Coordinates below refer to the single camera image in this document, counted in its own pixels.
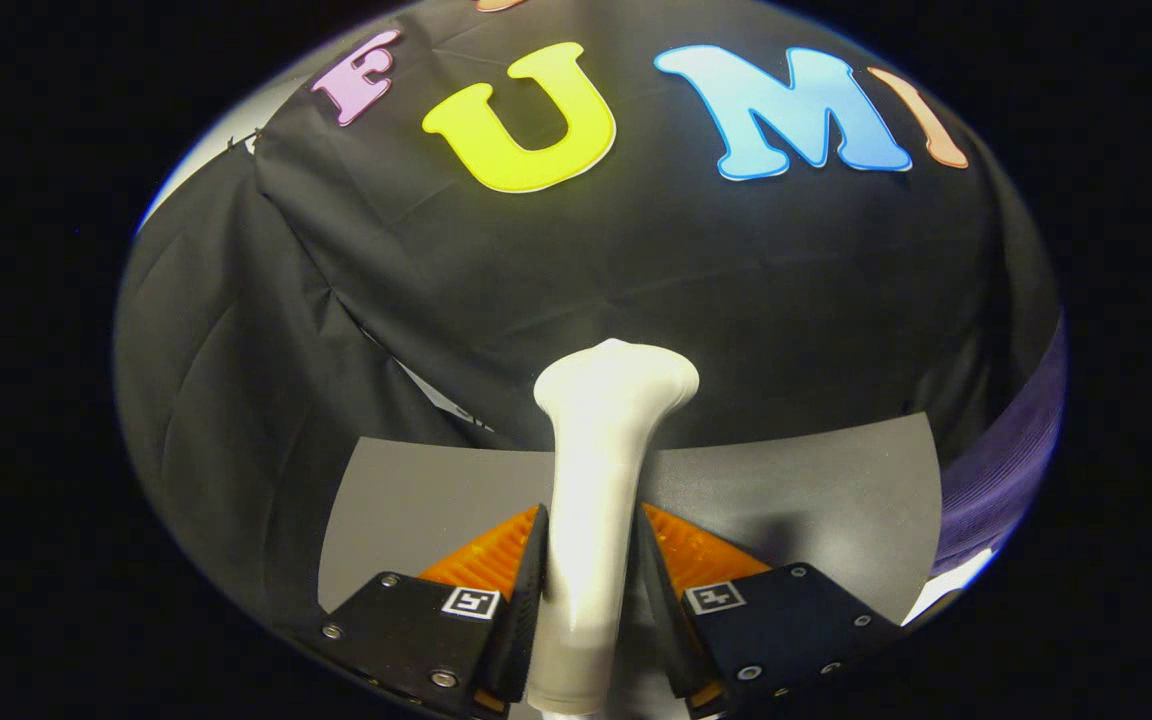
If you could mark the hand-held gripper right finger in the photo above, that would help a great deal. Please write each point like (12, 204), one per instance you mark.
(661, 610)

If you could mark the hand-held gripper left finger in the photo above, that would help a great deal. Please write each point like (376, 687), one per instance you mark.
(526, 610)

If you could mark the white garment steamer head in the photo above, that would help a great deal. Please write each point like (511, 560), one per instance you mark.
(596, 450)

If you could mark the grey drawer cabinet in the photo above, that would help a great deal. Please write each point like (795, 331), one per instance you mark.
(436, 490)

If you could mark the white flat strip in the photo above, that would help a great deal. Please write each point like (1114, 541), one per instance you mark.
(951, 585)

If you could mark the black backdrop cloth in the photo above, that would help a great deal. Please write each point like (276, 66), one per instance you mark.
(636, 280)

